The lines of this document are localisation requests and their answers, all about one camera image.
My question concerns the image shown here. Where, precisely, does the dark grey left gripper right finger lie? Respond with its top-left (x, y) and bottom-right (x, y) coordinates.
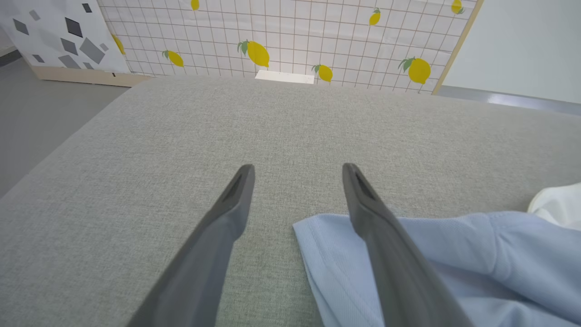
top-left (341, 162), bottom-right (476, 327)

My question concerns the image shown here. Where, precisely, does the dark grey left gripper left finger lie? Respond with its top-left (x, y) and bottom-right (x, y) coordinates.
top-left (126, 164), bottom-right (256, 327)

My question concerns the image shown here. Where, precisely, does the light blue and white shirt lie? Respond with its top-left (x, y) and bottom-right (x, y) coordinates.
top-left (292, 182), bottom-right (581, 327)

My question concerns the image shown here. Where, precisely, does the grey fabric sofa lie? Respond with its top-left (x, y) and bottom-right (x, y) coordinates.
top-left (0, 74), bottom-right (581, 327)

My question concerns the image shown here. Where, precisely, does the white box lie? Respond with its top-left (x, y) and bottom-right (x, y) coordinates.
top-left (255, 69), bottom-right (315, 85)

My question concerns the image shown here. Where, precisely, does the lemon print partition screen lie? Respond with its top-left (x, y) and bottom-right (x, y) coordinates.
top-left (97, 0), bottom-right (485, 95)

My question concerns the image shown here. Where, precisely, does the grey geometric print partition screen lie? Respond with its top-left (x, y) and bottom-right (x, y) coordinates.
top-left (0, 0), bottom-right (153, 88)

